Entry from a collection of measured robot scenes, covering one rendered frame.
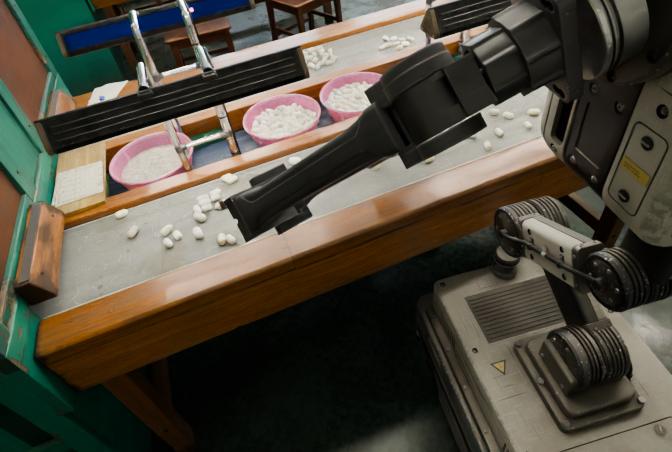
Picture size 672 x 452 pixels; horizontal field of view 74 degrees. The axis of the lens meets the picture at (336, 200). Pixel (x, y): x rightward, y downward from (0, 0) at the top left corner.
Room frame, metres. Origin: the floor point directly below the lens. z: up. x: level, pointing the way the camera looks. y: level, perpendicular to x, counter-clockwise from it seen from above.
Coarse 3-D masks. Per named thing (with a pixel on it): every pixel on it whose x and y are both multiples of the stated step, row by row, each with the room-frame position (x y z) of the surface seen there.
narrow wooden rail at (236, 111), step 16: (480, 32) 1.69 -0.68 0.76; (416, 48) 1.64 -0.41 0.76; (448, 48) 1.64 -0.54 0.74; (368, 64) 1.58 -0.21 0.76; (384, 64) 1.56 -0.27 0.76; (320, 80) 1.51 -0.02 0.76; (352, 80) 1.53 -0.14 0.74; (256, 96) 1.47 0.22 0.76; (272, 96) 1.46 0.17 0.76; (208, 112) 1.42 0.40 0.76; (240, 112) 1.41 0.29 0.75; (160, 128) 1.36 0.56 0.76; (192, 128) 1.37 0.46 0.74; (208, 128) 1.38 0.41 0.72; (240, 128) 1.41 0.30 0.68; (112, 144) 1.31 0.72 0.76; (160, 144) 1.34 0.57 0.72
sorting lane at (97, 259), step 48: (528, 96) 1.22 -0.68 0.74; (480, 144) 1.02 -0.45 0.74; (192, 192) 1.02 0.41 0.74; (336, 192) 0.92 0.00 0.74; (384, 192) 0.88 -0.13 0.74; (96, 240) 0.89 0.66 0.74; (144, 240) 0.85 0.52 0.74; (192, 240) 0.82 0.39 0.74; (240, 240) 0.80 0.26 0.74; (96, 288) 0.72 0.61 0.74
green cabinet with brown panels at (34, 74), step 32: (0, 0) 1.70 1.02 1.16; (0, 32) 1.53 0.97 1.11; (32, 32) 1.79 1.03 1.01; (0, 64) 1.37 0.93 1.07; (32, 64) 1.62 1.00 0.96; (0, 96) 1.21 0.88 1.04; (32, 96) 1.44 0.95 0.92; (0, 128) 1.10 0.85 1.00; (32, 128) 1.25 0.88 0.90; (0, 160) 0.97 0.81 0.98; (32, 160) 1.14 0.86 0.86; (0, 192) 0.89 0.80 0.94; (32, 192) 1.00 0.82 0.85; (0, 224) 0.80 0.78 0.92; (0, 256) 0.72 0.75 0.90; (0, 288) 0.64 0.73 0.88; (0, 320) 0.56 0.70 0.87; (0, 352) 0.50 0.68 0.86
